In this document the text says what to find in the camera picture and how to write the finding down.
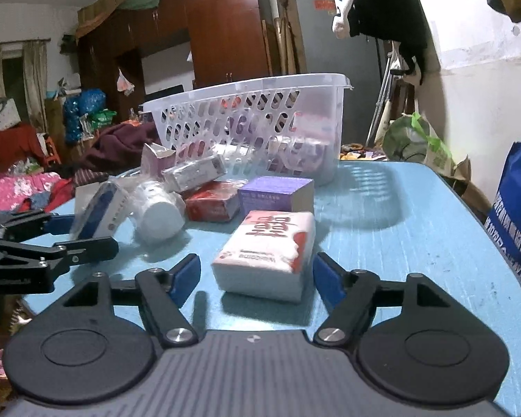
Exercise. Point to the maroon clothes pile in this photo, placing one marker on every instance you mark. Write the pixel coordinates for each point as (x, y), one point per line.
(117, 143)

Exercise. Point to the red box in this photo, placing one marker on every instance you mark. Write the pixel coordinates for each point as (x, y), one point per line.
(210, 202)

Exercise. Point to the wooden planks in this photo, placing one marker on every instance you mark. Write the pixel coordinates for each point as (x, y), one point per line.
(282, 34)

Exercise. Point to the pink white box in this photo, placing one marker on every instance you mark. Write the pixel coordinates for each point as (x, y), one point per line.
(314, 125)

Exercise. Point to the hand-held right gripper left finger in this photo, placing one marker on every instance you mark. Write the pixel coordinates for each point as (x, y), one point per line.
(186, 278)

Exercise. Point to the small pink plastic bag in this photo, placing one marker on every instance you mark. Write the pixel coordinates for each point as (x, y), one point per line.
(123, 82)

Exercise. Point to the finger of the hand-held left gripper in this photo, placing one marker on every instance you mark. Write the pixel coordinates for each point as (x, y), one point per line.
(95, 246)
(60, 223)

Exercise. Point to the beige curtain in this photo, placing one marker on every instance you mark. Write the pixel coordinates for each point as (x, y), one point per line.
(34, 82)

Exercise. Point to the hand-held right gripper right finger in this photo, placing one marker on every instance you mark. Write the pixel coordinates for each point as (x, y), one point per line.
(328, 280)

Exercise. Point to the red plastic stool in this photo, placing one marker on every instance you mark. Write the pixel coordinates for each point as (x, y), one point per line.
(51, 150)

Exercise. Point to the white black hanging jacket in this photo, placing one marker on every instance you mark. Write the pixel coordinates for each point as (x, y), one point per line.
(390, 13)

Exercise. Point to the white box dark triangle pattern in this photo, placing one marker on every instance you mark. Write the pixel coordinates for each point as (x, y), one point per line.
(191, 173)

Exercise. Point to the green white sack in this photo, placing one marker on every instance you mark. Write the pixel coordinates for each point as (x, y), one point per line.
(412, 143)

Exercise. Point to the pink floral blanket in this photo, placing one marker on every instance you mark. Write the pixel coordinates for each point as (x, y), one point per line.
(13, 189)

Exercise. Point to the white bottle in clear bag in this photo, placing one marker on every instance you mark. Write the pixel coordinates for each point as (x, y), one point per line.
(158, 215)

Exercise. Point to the blue tote bag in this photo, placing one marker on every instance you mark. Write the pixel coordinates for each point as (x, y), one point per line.
(516, 208)

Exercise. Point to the brown wooden wardrobe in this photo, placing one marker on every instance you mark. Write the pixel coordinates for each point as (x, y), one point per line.
(225, 30)

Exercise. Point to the blue white box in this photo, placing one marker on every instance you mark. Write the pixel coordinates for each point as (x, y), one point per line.
(100, 210)

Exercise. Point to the blue plastic bag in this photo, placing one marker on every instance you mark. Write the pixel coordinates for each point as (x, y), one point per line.
(82, 113)

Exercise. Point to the white plastic basket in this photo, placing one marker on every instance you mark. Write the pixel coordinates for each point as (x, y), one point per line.
(243, 91)

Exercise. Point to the purple cardboard box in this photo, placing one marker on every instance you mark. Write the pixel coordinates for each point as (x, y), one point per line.
(269, 193)

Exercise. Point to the brown cardboard box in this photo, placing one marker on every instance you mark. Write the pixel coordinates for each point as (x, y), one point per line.
(100, 8)

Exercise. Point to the metal crutches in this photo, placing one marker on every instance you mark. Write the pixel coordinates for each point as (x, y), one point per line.
(382, 95)

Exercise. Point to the grey metal door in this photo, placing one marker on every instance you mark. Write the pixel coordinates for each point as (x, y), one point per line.
(317, 43)

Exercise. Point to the pink white tissue pack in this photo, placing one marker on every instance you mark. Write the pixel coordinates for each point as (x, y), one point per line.
(265, 252)

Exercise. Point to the pink open box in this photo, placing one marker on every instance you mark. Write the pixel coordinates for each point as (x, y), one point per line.
(156, 158)

